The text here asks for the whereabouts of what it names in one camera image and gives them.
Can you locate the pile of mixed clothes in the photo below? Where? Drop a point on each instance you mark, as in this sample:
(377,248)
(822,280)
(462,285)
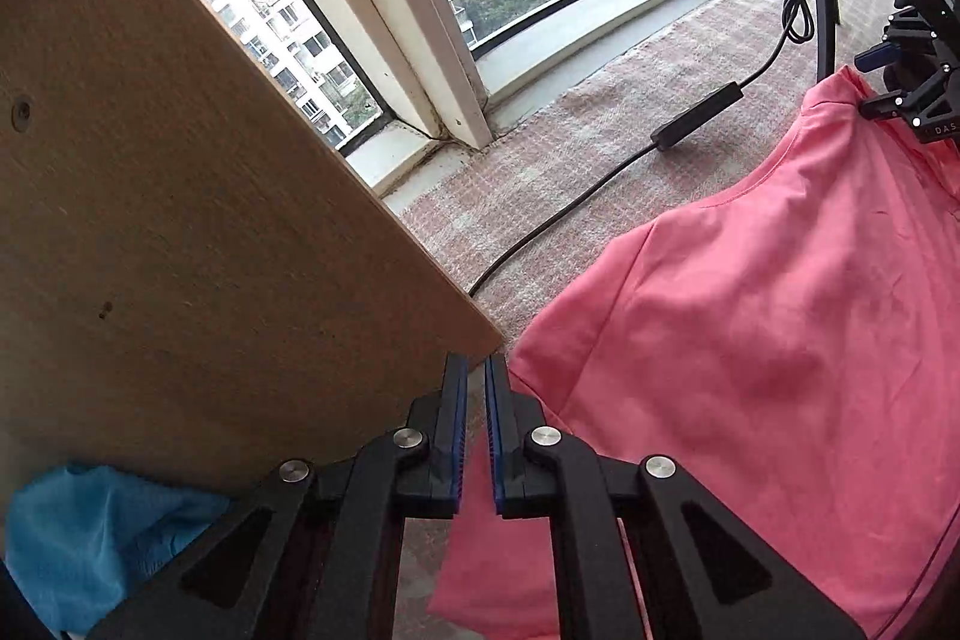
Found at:
(90,535)

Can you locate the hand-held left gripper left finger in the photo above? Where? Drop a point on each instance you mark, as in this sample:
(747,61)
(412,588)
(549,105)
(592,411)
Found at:
(454,437)

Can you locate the plywood board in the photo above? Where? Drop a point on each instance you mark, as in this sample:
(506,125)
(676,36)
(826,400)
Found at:
(187,197)

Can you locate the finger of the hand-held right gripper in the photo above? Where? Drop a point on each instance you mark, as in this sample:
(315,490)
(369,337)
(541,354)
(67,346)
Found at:
(874,57)
(892,104)

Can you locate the pink t-shirt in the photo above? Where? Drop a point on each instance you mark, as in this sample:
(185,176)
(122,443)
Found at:
(750,325)

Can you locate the pink plaid mat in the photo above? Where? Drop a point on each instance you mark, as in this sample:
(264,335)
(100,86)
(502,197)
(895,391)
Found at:
(585,160)

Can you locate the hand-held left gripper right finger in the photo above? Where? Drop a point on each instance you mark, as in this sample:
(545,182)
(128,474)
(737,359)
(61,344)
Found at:
(495,437)

